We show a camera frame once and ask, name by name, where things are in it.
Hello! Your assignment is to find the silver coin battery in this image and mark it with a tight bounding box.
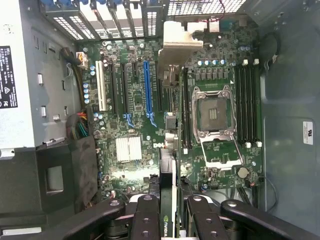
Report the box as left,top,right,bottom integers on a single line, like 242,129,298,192
236,166,250,179

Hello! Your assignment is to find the silver chipset heatsink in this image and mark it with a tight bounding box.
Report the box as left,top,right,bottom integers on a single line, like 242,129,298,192
115,136,143,163

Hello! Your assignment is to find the metal socket cover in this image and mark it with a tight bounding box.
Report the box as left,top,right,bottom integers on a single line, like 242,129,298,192
199,136,245,171

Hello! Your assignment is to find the black fan shroud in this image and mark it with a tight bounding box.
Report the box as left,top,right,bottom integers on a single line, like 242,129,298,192
34,136,102,216

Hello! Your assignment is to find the green motherboard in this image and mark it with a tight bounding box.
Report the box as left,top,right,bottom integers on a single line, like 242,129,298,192
74,14,264,201

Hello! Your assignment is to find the CPU socket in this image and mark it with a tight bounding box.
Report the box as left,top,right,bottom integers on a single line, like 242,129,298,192
191,84,238,144

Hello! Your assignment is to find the black RAM slot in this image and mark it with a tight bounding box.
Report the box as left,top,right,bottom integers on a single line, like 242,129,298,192
240,59,248,149
252,58,261,148
234,59,242,148
187,66,194,155
247,59,254,148
181,66,189,155

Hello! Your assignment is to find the blue expansion slot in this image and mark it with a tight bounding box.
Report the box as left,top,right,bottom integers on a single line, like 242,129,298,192
143,60,158,129

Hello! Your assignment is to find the long black expansion slot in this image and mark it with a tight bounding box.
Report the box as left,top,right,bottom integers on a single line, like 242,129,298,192
109,63,119,115
120,63,130,114

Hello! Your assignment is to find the white expansion slot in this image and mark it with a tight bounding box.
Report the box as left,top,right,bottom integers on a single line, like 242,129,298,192
95,60,108,113

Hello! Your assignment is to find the black open PC case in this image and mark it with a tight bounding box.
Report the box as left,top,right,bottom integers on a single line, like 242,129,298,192
0,0,320,240

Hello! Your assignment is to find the grey power supply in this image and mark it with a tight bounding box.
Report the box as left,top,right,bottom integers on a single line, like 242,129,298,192
0,0,77,150

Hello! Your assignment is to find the coloured power wire bundle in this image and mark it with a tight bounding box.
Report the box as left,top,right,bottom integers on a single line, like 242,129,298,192
65,111,90,141

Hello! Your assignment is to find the yellow black power wire bundle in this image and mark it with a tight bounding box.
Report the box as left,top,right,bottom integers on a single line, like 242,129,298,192
59,46,89,111

